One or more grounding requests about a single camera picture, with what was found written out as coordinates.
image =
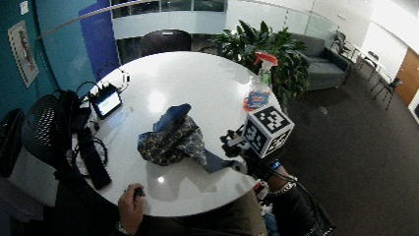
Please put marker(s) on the small black object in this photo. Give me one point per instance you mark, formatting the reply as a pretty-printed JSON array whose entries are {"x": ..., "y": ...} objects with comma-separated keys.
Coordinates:
[{"x": 138, "y": 192}]

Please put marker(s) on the white cube of black markers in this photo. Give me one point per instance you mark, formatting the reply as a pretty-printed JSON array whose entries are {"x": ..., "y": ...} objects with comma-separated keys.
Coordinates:
[{"x": 267, "y": 129}]

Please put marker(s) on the silver wristwatch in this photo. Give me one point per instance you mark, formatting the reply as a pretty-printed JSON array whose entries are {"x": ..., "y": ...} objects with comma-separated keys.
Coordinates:
[{"x": 124, "y": 228}]

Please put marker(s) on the blue patterned cloth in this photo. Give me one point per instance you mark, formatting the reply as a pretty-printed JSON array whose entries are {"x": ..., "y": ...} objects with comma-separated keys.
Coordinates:
[{"x": 174, "y": 139}]

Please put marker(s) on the long black power strip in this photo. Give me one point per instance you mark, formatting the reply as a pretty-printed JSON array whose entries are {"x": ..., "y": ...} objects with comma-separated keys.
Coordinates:
[{"x": 93, "y": 159}]

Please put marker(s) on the spray bottle with red trigger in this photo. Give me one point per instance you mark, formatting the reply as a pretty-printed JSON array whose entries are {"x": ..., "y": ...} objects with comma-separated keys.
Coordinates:
[{"x": 261, "y": 85}]

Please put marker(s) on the black mesh chair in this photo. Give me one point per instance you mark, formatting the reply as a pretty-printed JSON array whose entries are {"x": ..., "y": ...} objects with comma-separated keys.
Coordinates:
[{"x": 48, "y": 134}]

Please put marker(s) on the small black monitor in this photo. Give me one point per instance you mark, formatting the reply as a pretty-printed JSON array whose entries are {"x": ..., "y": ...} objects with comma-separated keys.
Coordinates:
[{"x": 105, "y": 102}]

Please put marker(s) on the green leafy plant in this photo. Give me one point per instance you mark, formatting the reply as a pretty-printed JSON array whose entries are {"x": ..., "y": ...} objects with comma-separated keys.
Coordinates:
[{"x": 266, "y": 49}]

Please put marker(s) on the small white adapter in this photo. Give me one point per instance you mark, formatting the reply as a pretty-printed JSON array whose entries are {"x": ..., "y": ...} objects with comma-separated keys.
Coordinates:
[{"x": 125, "y": 78}]

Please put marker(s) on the grey sofa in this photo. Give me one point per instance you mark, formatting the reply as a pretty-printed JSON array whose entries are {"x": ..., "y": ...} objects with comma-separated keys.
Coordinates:
[{"x": 325, "y": 67}]

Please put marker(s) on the black office chair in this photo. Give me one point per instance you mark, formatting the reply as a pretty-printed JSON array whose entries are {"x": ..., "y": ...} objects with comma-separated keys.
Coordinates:
[{"x": 11, "y": 141}]

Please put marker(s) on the dark round-backed chair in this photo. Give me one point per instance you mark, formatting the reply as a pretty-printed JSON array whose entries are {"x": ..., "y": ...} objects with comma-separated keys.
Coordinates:
[{"x": 165, "y": 42}]

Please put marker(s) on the black metal chair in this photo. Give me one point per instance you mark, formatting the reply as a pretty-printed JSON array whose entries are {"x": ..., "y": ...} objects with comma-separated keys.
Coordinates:
[
  {"x": 342, "y": 42},
  {"x": 386, "y": 90}
]

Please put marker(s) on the framed wall picture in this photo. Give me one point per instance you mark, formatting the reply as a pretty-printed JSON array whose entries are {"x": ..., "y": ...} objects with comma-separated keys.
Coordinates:
[{"x": 23, "y": 54}]

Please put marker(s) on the white wall switch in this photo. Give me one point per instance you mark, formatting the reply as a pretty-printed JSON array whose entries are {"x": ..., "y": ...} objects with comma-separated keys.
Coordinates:
[{"x": 24, "y": 7}]

